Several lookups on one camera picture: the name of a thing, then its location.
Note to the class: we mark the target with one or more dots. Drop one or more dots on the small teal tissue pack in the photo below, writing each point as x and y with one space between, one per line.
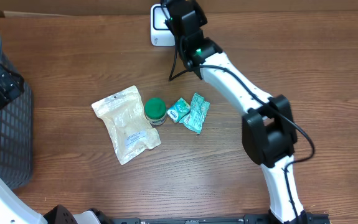
178 110

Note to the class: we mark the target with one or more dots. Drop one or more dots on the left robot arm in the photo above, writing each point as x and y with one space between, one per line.
12 209

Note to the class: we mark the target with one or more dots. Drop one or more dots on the teal wet wipes pack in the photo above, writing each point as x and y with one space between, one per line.
195 118

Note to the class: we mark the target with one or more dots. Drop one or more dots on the white barcode scanner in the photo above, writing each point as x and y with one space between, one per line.
161 36

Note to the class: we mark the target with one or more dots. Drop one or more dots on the grey plastic mesh basket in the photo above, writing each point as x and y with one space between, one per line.
16 125

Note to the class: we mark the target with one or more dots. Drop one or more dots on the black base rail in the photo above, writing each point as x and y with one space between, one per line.
307 218

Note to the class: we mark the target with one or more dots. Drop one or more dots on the brown cardboard backboard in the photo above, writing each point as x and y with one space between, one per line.
130 7

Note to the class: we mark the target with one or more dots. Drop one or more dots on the beige nut snack bag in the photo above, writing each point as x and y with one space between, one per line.
130 131

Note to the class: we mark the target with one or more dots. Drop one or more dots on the green cap white bottle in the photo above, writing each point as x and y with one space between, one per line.
155 111

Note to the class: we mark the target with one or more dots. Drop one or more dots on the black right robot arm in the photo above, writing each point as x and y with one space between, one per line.
268 129

